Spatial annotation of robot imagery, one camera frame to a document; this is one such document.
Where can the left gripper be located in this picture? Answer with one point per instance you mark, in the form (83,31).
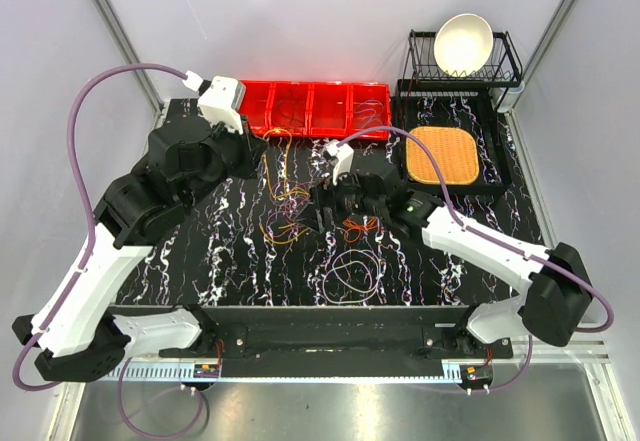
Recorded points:
(251,147)

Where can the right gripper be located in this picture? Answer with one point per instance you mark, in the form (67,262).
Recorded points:
(327,195)

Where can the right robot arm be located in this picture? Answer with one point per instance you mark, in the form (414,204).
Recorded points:
(551,289)

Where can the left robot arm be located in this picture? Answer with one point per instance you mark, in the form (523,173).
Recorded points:
(79,337)

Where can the red bin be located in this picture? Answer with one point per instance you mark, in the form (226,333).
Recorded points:
(291,107)
(368,106)
(329,110)
(257,104)

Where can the white cup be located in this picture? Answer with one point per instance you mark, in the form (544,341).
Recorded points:
(505,98)

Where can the white bowl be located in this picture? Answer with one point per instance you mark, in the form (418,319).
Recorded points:
(463,45)

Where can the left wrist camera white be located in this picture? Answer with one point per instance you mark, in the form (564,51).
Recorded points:
(219,103)

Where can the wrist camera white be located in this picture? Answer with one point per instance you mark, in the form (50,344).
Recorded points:
(340,156)
(219,103)

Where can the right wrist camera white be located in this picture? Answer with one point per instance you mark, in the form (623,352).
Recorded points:
(340,156)

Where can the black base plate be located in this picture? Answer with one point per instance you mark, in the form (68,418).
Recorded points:
(434,331)

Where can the grey slotted cable duct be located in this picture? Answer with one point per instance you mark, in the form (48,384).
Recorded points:
(313,368)

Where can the black wire dish rack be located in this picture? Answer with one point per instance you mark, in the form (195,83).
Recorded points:
(503,68)

